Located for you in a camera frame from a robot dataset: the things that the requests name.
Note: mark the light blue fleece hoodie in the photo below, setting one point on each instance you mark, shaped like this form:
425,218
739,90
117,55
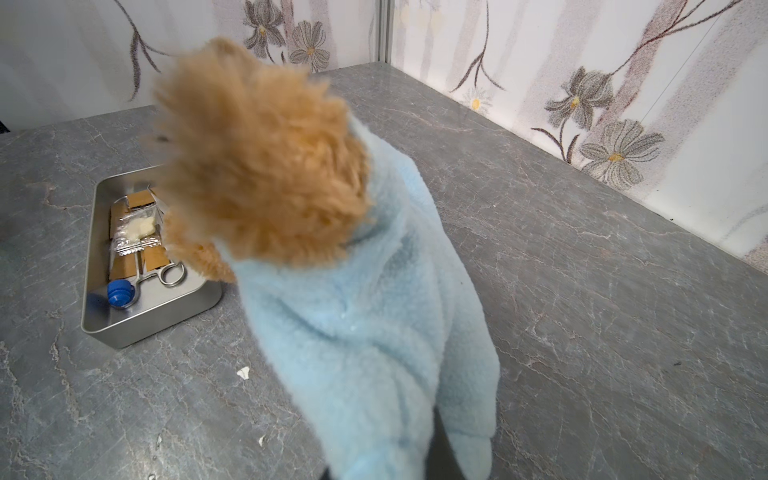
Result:
376,348

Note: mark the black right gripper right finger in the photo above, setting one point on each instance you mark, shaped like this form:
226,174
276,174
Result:
441,463

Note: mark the brown teddy bear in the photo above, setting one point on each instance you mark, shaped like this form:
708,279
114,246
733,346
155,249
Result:
260,162

